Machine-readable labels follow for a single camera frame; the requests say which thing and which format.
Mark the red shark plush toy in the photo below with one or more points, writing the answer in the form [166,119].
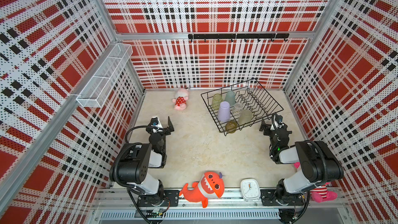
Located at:
[211,186]

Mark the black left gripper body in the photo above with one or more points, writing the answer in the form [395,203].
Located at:
[166,131]

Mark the white pink owl plush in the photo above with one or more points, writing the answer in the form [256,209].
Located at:
[322,194]

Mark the purple plastic cup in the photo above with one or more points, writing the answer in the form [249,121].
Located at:
[224,112]

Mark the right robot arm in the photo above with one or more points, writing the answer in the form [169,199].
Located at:
[318,165]

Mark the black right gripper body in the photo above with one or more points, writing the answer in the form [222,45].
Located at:
[267,131]

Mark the black wire dish rack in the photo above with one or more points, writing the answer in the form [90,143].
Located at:
[253,103]

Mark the clear glass cup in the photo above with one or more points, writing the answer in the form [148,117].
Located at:
[238,107]

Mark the olive glass cup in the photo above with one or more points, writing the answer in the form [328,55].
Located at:
[231,127]

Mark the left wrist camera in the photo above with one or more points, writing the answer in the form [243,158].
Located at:
[155,122]

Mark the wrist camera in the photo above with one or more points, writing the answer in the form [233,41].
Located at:
[277,121]
[155,122]

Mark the teal textured plastic cup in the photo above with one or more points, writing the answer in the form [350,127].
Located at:
[230,98]

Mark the bright green plastic cup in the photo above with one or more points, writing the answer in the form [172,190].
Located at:
[216,101]

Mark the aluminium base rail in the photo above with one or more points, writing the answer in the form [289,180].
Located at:
[115,206]

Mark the pink plush toy polka dress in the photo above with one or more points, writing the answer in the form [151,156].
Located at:
[180,99]

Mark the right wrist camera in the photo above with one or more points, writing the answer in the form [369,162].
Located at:
[277,121]

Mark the white kitchen scale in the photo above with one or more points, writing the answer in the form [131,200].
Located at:
[250,189]

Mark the white wire mesh shelf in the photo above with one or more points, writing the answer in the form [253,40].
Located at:
[111,64]

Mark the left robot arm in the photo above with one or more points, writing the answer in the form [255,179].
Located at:
[130,169]

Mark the black wall hook rail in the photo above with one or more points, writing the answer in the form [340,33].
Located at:
[270,36]

